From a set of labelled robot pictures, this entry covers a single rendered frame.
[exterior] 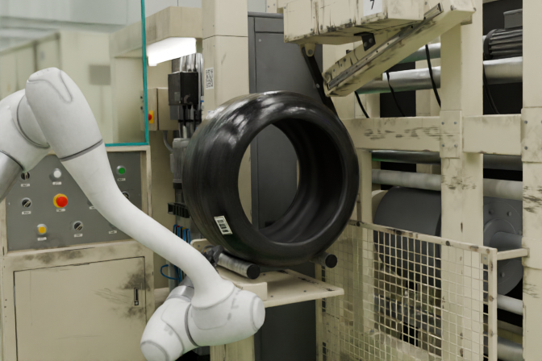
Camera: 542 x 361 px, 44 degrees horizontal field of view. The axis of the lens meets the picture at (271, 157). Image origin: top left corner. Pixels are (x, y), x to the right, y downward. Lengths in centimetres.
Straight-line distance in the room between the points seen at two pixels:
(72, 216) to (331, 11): 121
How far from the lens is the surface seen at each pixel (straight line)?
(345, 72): 235
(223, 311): 149
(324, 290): 220
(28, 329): 260
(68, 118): 143
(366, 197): 261
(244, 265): 205
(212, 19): 239
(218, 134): 198
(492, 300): 192
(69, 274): 258
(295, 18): 240
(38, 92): 144
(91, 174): 146
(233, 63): 238
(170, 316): 157
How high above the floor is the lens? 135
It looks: 3 degrees down
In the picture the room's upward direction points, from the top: 1 degrees counter-clockwise
